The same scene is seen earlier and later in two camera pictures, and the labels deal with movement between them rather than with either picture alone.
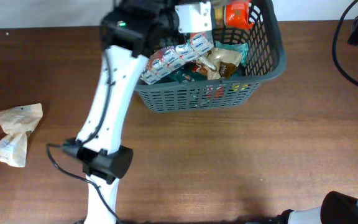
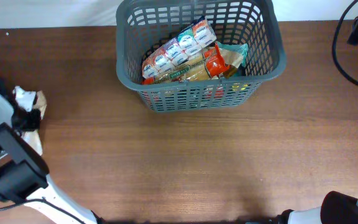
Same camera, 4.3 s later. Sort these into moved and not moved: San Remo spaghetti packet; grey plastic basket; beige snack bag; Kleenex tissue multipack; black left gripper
Moved: black left gripper; San Remo spaghetti packet
Not moved: beige snack bag; Kleenex tissue multipack; grey plastic basket
